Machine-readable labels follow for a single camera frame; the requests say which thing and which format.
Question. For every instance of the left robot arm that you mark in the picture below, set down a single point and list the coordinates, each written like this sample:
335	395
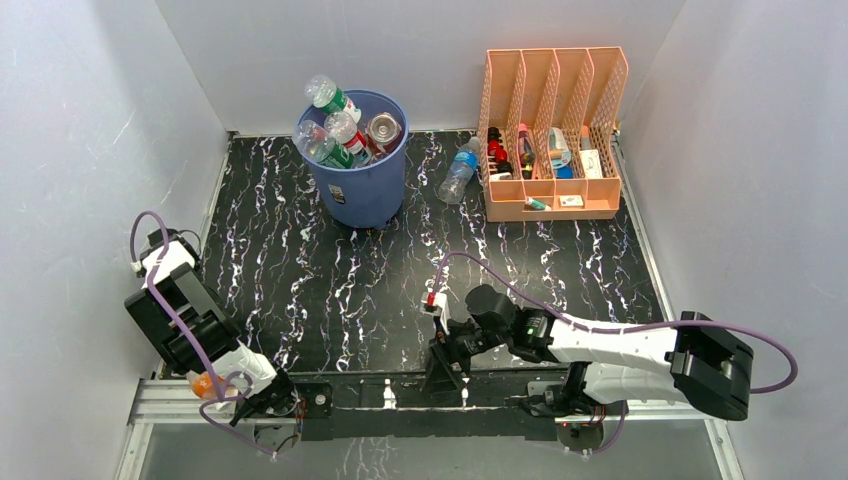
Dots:
234	375

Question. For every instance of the red black items in organizer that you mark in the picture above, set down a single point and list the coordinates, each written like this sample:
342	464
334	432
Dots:
498	163

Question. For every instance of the orange plastic file organizer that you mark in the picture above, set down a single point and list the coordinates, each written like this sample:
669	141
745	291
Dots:
546	120

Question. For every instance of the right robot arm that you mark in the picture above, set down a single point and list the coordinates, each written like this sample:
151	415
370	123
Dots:
706	367

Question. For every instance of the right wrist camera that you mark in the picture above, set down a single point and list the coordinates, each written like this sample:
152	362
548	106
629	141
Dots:
435	305

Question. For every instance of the small white box front tray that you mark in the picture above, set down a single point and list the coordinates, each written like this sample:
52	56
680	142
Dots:
571	201

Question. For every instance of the blue label water bottle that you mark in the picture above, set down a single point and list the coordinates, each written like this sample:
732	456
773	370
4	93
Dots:
462	169

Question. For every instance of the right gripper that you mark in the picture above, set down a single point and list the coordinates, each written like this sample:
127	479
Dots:
454	340

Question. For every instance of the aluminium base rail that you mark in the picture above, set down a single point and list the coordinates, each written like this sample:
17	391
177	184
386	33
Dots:
497	402

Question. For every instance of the brown tea bottle red label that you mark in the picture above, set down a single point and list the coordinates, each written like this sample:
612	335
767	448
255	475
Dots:
383	133

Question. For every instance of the green marker front tray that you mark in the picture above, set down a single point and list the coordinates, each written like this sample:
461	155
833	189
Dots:
536	205

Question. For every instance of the white box in organizer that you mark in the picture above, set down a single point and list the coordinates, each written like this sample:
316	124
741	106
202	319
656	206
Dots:
591	164

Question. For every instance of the blue plastic bin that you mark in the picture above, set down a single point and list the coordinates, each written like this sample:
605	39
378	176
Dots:
370	193

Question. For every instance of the dark green label clear bottle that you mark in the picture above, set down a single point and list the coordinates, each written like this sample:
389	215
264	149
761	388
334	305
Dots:
316	145

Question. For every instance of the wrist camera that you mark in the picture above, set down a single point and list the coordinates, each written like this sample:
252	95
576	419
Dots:
176	255
435	305

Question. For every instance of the blue capped tube in organizer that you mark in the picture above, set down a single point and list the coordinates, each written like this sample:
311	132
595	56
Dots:
559	154

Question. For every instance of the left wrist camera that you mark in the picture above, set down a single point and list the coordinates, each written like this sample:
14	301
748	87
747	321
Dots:
176	255

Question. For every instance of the red blue label clear bottle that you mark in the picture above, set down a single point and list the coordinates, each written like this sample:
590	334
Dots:
342	127

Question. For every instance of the dark bottle in organizer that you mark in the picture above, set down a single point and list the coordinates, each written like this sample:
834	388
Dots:
526	152

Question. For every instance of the orange drink bottle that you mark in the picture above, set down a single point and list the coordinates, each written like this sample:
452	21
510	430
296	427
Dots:
202	386

